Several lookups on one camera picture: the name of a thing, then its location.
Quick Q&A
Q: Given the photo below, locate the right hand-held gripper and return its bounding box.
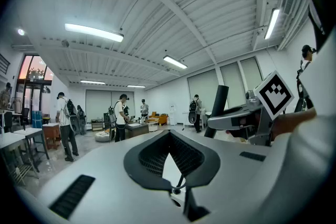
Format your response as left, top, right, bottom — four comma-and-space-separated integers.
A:
207, 70, 295, 146

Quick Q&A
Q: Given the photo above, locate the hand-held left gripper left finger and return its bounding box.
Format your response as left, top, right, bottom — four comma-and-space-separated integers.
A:
15, 130, 184, 224

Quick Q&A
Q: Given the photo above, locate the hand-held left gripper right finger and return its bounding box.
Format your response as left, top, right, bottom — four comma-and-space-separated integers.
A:
169, 130, 279, 224

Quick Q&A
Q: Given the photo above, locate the person's right forearm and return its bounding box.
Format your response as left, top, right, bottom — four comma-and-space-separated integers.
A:
271, 106, 318, 141

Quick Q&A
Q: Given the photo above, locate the round grey floor cushion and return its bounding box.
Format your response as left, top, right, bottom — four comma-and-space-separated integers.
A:
94, 130, 114, 143

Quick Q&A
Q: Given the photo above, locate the white roller blind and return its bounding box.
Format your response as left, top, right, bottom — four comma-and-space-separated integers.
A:
219, 61, 244, 109
85, 89, 112, 128
187, 69, 220, 111
239, 57, 264, 85
111, 90, 135, 126

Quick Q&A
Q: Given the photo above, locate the low wooden shelf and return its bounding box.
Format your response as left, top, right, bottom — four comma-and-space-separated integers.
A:
90, 118, 104, 132

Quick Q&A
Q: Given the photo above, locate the brown desk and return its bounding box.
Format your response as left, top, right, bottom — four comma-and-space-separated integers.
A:
125, 122, 151, 140

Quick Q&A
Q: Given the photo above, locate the brown wooden cabinet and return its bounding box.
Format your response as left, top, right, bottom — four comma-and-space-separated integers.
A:
41, 123, 63, 151

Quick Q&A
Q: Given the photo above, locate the white round coffee table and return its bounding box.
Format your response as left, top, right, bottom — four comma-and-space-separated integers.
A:
148, 119, 160, 132

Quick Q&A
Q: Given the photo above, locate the white water dispenser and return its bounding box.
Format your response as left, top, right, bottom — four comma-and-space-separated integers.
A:
169, 104, 177, 126

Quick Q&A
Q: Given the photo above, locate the orange sofa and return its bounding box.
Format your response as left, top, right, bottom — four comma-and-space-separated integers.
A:
148, 111, 169, 126

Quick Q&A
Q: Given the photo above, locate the grey metal table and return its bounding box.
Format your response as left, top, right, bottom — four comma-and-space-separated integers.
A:
13, 127, 50, 174

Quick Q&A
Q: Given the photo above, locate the blue box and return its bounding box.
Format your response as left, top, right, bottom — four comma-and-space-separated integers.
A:
31, 110, 44, 129

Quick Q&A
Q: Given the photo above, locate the black office chair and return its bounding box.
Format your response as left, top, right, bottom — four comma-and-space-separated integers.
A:
19, 107, 30, 128

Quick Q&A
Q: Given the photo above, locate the arched glass door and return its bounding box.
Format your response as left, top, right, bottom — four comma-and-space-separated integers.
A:
15, 54, 55, 120

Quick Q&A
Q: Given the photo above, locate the person's black shirt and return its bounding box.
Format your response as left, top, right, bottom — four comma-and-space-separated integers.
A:
301, 0, 336, 54

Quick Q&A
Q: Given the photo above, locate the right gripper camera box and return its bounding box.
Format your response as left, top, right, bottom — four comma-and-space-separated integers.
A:
245, 90, 261, 106

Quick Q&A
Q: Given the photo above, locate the metal wire rack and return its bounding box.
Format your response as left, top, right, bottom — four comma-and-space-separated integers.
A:
4, 159, 40, 187

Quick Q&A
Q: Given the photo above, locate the dark wall frame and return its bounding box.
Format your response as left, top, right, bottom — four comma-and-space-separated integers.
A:
0, 54, 12, 76

